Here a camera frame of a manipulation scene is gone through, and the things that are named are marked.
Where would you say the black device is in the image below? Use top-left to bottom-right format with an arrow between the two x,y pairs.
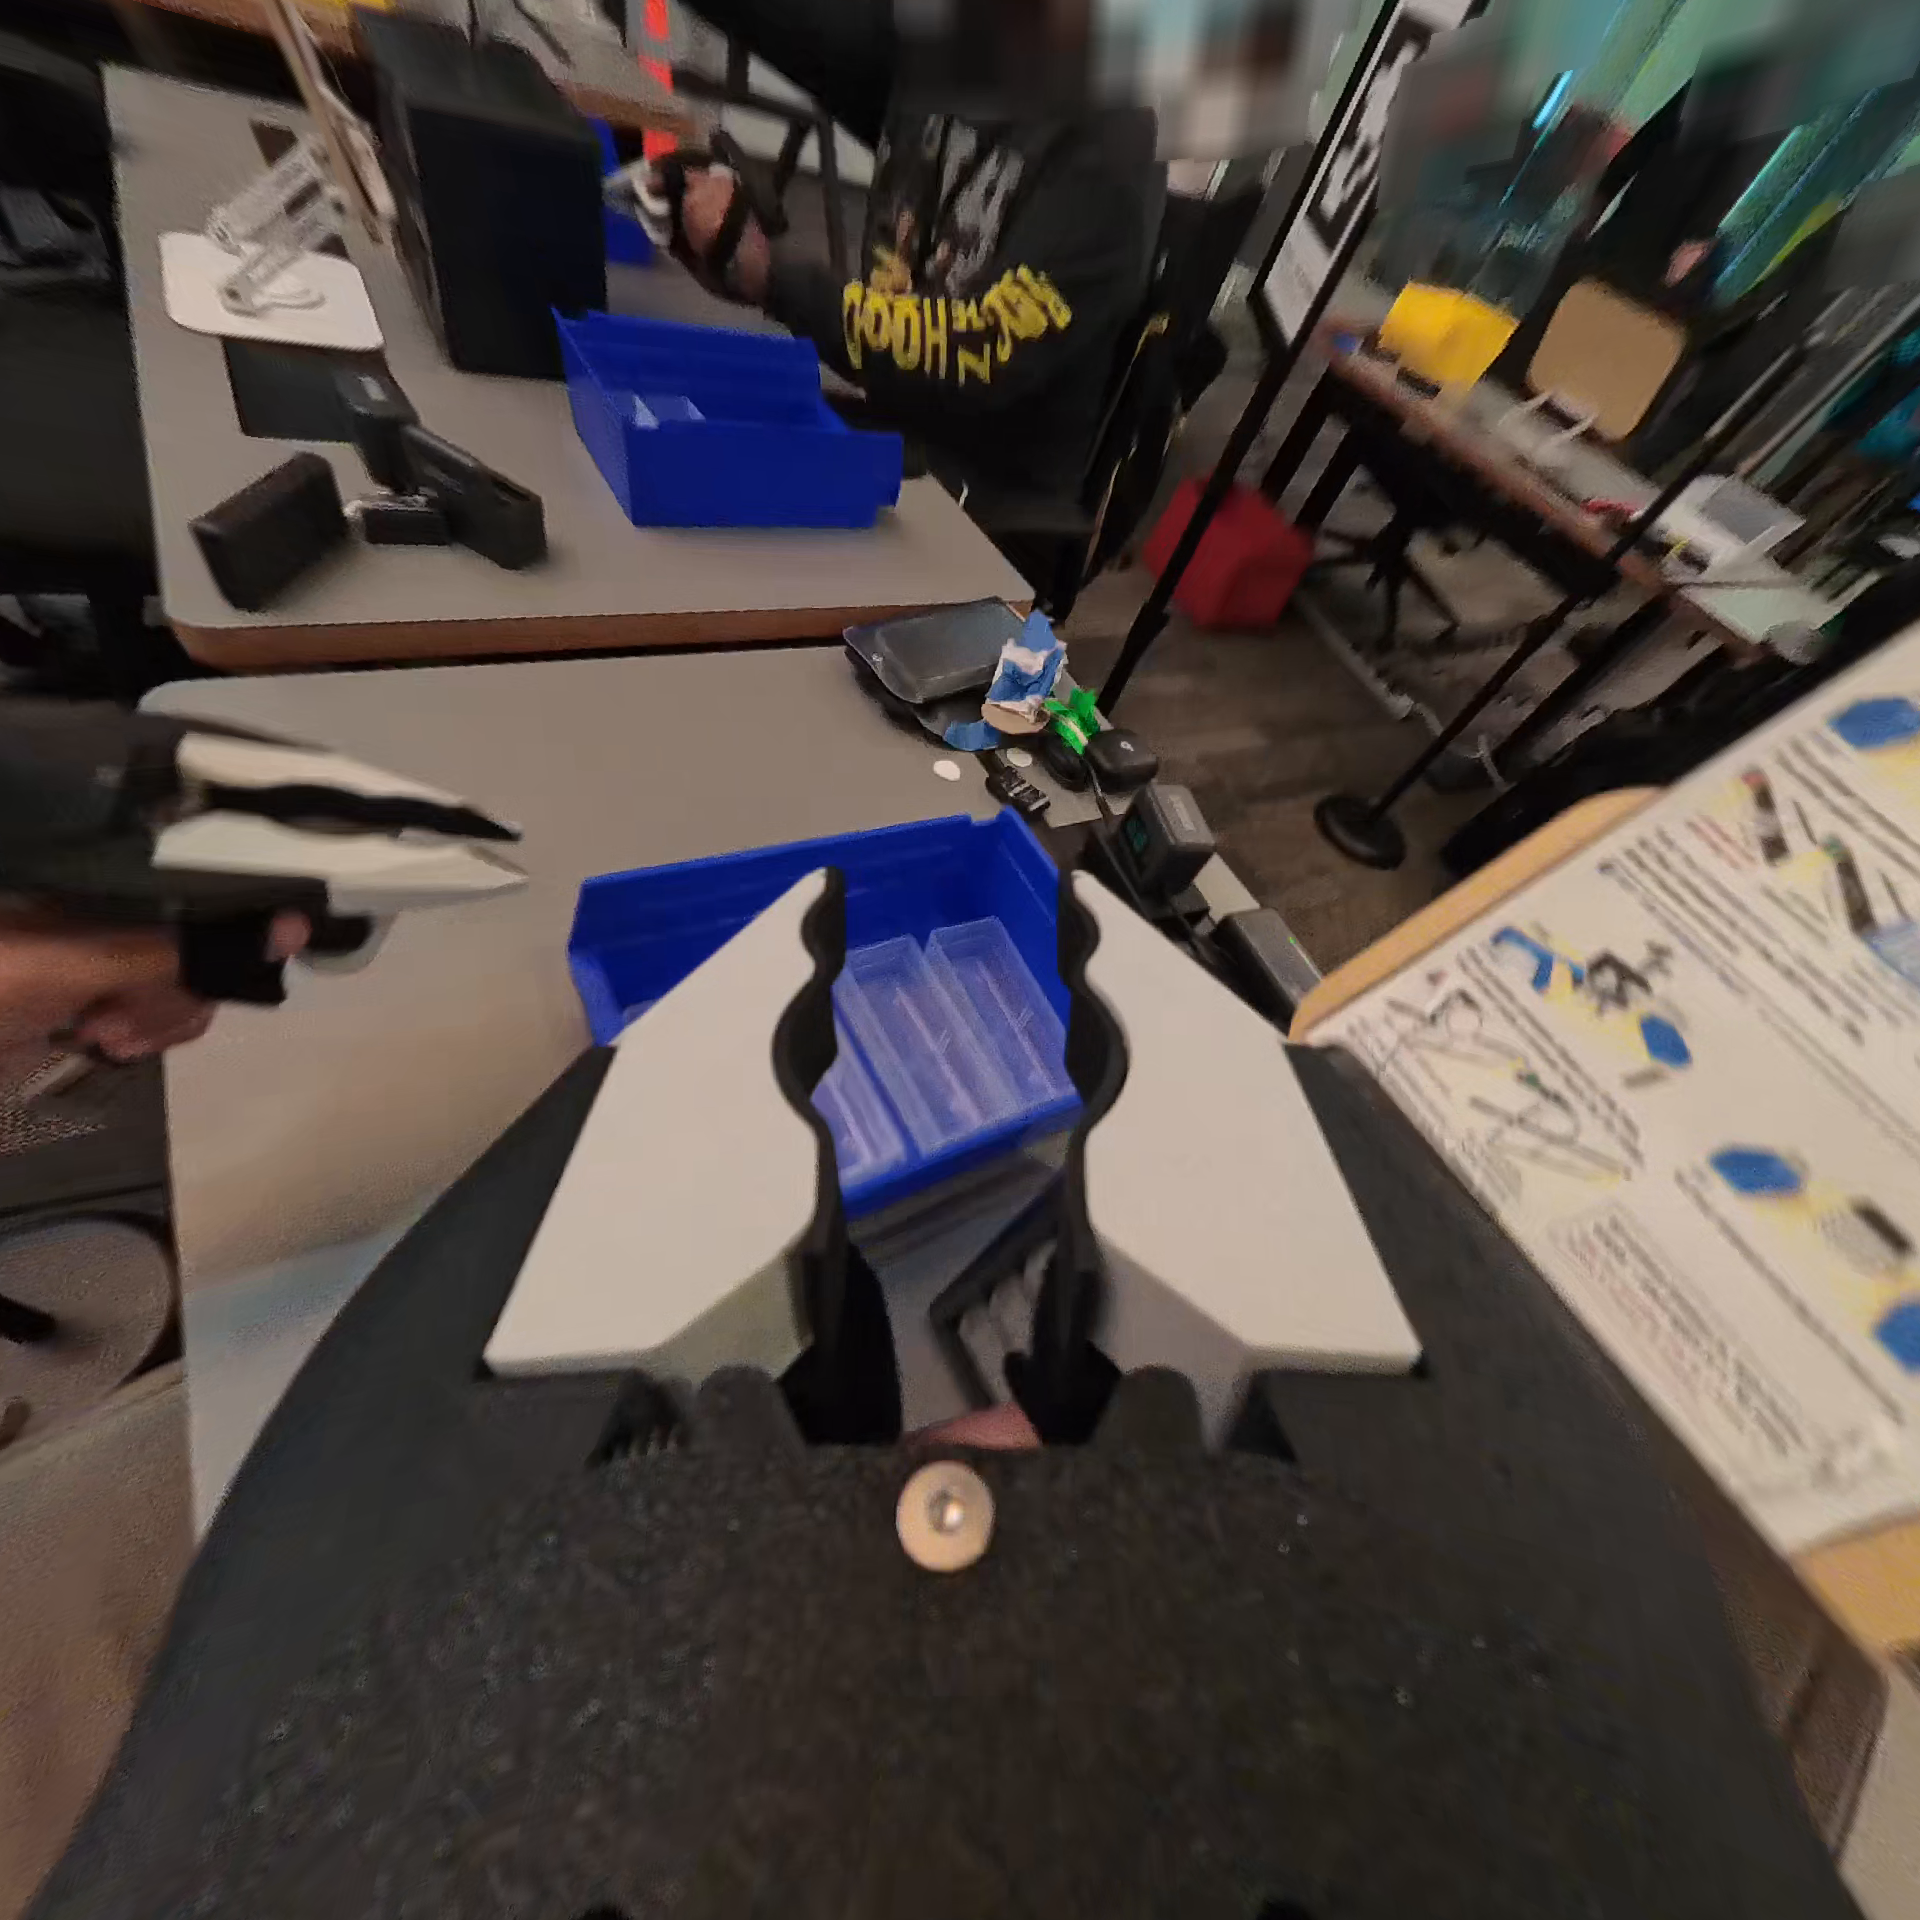
342,372 -> 550,576

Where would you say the red plastic bin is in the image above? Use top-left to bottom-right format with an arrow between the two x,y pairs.
1142,476 -> 1317,633

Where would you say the black drawer cabinet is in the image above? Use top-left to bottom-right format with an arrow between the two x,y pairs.
856,1160 -> 1092,1419
358,11 -> 611,381

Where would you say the black flat pad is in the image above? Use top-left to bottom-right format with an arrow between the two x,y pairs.
220,335 -> 417,446

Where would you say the black floor stand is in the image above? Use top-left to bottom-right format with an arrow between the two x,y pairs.
1314,286 -> 1920,872

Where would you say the white printed sign board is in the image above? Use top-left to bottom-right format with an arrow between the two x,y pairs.
1249,0 -> 1470,359

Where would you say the white mat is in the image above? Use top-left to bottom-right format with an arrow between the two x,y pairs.
156,225 -> 392,356

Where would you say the crumpled blue tape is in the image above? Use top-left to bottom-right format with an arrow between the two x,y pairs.
980,608 -> 1073,751

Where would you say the yellow plastic bin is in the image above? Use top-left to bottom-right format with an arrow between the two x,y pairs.
1376,278 -> 1520,389

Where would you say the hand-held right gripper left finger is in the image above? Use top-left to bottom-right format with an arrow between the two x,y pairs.
483,867 -> 906,1445

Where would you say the printed instruction sheet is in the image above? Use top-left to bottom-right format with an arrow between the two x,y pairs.
1308,641 -> 1920,1561

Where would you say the clear acrylic stand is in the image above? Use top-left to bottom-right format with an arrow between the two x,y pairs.
201,140 -> 357,319

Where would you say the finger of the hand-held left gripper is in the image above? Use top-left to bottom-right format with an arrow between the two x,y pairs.
152,815 -> 530,921
170,731 -> 522,846

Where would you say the black tray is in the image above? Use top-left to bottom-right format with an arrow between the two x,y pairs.
841,593 -> 1041,710

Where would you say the person's left hand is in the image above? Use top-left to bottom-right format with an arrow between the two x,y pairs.
0,900 -> 314,1060

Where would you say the black rectangular box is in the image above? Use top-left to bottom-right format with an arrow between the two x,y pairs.
189,449 -> 353,615

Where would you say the tan board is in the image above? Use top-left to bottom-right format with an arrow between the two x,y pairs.
1525,278 -> 1692,446

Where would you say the clear plastic drawer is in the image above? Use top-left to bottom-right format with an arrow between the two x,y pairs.
924,918 -> 1081,1116
810,1049 -> 915,1187
829,937 -> 1041,1153

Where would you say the blue plastic bin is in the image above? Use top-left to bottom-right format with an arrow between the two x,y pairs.
566,809 -> 1086,1220
550,305 -> 906,529

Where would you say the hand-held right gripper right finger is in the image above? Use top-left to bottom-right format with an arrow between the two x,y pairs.
1009,867 -> 1425,1445

